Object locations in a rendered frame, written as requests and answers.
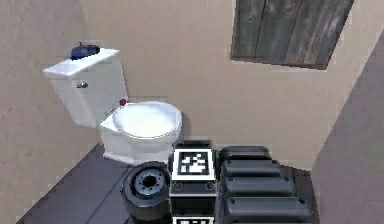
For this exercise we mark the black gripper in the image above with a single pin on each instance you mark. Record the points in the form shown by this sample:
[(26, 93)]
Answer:
[(146, 186)]

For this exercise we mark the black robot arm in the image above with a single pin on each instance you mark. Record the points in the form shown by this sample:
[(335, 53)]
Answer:
[(253, 186)]

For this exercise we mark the small red round object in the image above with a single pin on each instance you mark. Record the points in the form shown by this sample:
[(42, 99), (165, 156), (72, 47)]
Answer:
[(123, 101)]

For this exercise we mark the white toilet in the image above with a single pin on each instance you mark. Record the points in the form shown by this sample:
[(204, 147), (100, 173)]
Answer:
[(106, 100)]

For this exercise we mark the dark blue round object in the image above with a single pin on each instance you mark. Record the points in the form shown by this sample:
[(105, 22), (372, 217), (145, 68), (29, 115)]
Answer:
[(83, 51)]

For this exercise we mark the dark grey wooden picture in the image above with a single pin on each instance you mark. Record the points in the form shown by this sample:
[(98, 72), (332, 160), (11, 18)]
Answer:
[(286, 30)]

